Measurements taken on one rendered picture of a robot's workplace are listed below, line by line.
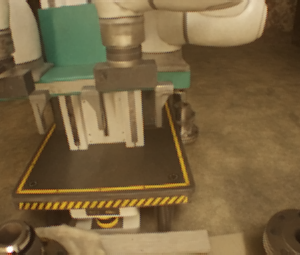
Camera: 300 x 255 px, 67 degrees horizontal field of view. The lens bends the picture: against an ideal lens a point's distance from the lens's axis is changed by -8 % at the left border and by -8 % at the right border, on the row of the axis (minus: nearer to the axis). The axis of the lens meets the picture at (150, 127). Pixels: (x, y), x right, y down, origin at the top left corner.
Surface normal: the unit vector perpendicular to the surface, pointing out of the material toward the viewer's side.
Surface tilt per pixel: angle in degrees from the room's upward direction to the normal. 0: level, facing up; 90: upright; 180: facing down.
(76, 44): 90
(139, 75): 90
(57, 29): 90
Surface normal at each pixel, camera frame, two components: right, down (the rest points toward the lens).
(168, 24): -0.29, 0.59
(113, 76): 0.05, 0.49
